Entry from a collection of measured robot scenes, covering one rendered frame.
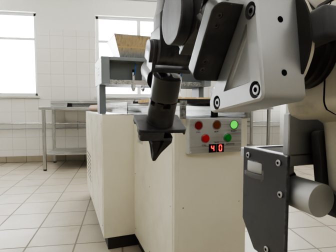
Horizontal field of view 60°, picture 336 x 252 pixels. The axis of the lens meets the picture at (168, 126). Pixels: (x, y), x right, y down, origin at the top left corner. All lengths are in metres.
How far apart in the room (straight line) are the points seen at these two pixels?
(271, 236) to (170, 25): 0.33
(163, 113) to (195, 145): 0.58
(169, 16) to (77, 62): 4.58
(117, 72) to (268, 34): 1.62
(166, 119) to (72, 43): 4.52
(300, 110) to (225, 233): 1.01
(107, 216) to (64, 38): 3.68
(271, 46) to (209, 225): 1.07
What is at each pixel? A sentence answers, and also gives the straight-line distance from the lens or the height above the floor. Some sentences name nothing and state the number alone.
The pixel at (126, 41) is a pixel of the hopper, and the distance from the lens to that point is 1.86.
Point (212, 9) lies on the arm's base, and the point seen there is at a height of 0.98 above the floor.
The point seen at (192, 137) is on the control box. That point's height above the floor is 0.77.
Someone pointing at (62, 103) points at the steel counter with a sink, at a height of 0.94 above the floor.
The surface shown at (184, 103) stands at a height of 0.90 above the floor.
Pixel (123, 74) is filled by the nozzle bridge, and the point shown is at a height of 1.08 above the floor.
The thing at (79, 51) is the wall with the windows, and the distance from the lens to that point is 5.02.
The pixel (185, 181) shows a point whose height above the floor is 0.59.
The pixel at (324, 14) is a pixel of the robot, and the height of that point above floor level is 0.96.
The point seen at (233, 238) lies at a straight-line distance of 1.38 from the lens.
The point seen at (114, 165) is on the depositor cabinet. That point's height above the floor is 0.53.
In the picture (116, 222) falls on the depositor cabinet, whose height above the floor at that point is 0.17.
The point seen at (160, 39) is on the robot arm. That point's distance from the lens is 0.53.
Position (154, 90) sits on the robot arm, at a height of 0.92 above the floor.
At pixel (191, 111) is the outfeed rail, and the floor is 0.86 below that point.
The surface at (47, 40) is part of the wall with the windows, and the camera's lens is 5.13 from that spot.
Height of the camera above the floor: 0.89
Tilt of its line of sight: 4 degrees down
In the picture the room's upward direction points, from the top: straight up
